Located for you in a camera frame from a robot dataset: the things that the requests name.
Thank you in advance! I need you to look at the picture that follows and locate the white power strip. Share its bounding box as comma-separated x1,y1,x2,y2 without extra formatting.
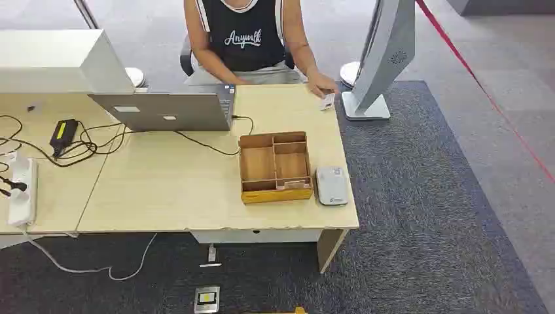
7,156,39,228

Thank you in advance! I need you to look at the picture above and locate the dark grey furniture base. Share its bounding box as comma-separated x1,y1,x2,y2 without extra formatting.
446,0,555,17

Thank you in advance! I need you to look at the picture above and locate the person's left hand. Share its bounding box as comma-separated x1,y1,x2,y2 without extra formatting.
306,71,340,100

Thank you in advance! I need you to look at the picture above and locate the white rectangular case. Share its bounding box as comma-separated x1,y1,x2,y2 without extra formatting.
0,29,136,96

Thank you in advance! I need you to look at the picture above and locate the red barrier strap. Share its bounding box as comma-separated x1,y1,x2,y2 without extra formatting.
415,0,555,185

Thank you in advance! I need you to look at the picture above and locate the dark grey rug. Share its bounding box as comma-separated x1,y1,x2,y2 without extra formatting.
0,80,549,314

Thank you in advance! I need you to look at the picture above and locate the metal floor socket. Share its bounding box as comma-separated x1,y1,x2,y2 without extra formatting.
194,286,221,314

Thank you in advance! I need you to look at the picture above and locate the person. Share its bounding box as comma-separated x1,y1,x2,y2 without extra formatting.
183,0,311,86

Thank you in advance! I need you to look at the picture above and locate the wooden desk leg panel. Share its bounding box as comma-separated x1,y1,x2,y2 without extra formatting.
316,228,350,274

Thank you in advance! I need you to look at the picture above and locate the white cable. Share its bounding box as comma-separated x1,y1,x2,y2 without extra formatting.
24,232,158,282

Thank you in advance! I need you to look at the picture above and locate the black laptop cable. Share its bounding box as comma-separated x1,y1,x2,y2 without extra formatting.
173,114,255,157

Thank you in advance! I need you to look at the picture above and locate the black power adapter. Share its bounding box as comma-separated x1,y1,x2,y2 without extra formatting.
48,118,79,158

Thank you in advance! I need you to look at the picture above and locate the black power plug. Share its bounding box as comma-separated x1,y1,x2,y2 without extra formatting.
0,175,28,193

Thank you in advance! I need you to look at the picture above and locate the wooden compartment box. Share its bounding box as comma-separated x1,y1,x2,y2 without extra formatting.
238,131,314,205

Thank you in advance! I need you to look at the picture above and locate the grey laptop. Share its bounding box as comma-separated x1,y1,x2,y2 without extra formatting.
88,83,236,132

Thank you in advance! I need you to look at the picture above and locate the grey display stand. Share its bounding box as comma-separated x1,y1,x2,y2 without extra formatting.
341,0,417,121

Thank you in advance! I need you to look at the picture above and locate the yellow object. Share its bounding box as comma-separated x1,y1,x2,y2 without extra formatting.
255,306,308,314

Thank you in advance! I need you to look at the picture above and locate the grey metal pole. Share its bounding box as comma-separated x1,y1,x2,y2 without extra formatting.
73,0,101,30

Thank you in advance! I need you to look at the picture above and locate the black adapter cable tangle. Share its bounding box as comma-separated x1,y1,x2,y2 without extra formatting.
0,114,131,168

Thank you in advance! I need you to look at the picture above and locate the white desk drawer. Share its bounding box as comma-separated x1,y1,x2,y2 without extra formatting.
190,228,325,245

